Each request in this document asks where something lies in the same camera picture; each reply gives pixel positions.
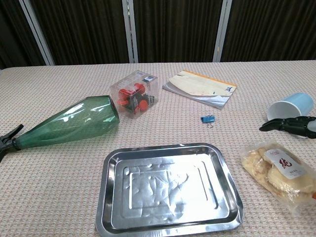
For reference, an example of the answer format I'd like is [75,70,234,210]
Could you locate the beige woven tablecloth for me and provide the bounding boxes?
[0,60,316,237]

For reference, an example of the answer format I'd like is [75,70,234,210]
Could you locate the stainless steel rectangular tray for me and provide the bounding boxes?
[95,142,245,237]

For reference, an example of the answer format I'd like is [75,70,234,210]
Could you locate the dark brown curtain panel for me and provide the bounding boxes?
[0,0,48,70]
[221,0,316,62]
[29,0,131,66]
[133,0,224,64]

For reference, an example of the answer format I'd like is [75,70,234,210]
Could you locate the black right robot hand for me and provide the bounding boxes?
[259,115,316,139]

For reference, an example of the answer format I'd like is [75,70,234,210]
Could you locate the light blue mug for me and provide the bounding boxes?
[267,92,315,122]

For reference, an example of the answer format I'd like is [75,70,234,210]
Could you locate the grey metal post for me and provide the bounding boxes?
[212,0,233,63]
[19,0,55,66]
[121,0,139,64]

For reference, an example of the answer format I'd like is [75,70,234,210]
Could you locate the blue binder clip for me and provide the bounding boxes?
[200,115,215,129]

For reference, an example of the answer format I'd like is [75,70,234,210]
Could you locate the green plastic spray bottle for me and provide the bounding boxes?
[0,95,121,163]

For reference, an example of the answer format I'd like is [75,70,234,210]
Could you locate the bagged bread with white label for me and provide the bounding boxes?
[240,139,316,216]

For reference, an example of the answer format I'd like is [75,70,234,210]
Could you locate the paper notepad with yellow edge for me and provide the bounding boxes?
[162,70,237,110]

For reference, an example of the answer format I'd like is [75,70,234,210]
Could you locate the clear box with red parts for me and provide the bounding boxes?
[110,70,159,120]

